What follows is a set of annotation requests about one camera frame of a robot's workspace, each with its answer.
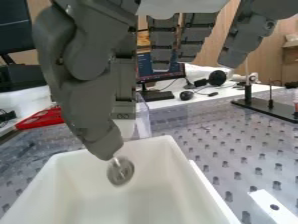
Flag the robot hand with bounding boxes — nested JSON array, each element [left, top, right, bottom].
[[31, 0, 298, 162]]

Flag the round metal bearing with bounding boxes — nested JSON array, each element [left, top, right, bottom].
[[105, 156, 136, 187]]

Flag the computer screen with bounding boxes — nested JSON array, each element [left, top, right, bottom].
[[134, 52, 187, 85]]

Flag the red tray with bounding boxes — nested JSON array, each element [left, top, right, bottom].
[[15, 105, 66, 131]]

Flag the clear box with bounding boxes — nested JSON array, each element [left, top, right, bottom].
[[110, 91, 154, 141]]

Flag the black mouse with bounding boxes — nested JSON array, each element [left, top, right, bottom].
[[178, 90, 195, 102]]

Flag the white desk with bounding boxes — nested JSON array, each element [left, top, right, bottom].
[[0, 63, 285, 134]]

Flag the black headphones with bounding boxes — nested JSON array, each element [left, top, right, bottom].
[[193, 69, 229, 89]]

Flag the small white box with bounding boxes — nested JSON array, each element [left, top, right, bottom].
[[0, 134, 243, 224]]

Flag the thin stick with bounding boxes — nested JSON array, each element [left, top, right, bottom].
[[266, 78, 275, 110]]

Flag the black plate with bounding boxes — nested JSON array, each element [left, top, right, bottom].
[[230, 97, 298, 124]]

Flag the white flat bracket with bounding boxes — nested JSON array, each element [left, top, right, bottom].
[[246, 188, 298, 224]]

